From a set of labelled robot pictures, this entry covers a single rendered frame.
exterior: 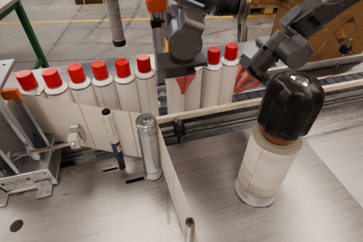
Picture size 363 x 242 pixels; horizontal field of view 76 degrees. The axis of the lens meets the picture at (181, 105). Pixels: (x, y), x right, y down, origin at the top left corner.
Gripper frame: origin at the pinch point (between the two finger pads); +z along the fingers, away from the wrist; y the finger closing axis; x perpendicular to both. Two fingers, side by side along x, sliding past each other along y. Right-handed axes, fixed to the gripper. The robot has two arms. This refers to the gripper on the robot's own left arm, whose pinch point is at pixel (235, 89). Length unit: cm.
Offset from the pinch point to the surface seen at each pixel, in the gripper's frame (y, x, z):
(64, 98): 2.2, -41.8, 20.9
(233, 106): 4.4, -0.6, 3.4
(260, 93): -2.2, 12.0, -2.2
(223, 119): 5.5, -0.8, 8.3
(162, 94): -7.7, -14.8, 15.7
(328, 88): 4.8, 25.7, -16.7
